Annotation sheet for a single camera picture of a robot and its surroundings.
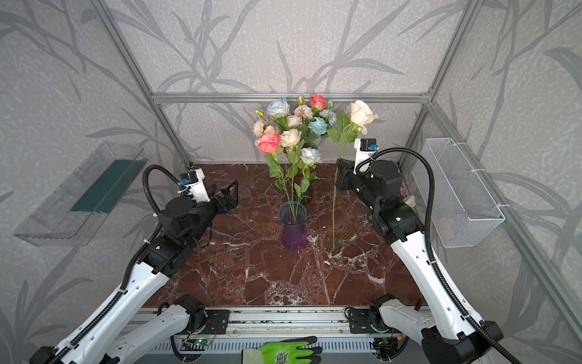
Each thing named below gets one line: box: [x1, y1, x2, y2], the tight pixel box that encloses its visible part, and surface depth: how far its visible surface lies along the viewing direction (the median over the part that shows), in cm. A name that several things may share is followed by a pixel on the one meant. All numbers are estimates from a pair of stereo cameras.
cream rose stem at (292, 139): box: [280, 128, 306, 224], surface depth 72 cm
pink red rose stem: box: [309, 93, 329, 118], surface depth 88 cm
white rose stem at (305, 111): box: [293, 104, 313, 131], surface depth 84 cm
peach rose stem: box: [253, 120, 277, 138], surface depth 83 cm
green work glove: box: [241, 335, 323, 364], surface depth 69 cm
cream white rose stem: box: [326, 99, 379, 252], surface depth 62 cm
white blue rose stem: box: [266, 97, 291, 131], surface depth 75 cm
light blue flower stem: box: [307, 109, 338, 136], surface depth 86 cm
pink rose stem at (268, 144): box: [256, 132, 297, 223], surface depth 67 cm
